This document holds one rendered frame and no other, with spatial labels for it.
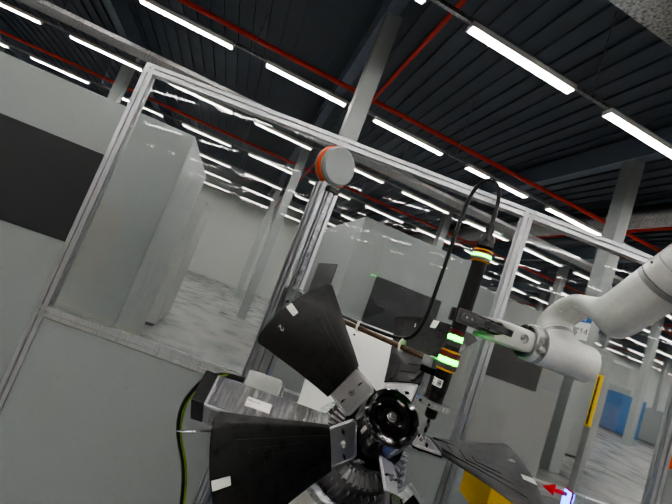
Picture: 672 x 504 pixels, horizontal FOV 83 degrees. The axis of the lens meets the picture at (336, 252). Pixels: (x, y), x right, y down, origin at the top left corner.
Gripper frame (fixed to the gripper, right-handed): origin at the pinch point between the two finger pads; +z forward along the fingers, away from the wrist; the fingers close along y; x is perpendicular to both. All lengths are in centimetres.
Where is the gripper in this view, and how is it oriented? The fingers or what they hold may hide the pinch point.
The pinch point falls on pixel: (461, 316)
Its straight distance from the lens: 91.5
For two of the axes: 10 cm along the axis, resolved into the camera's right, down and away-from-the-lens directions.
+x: 3.5, -9.3, 1.1
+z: -9.3, -3.6, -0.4
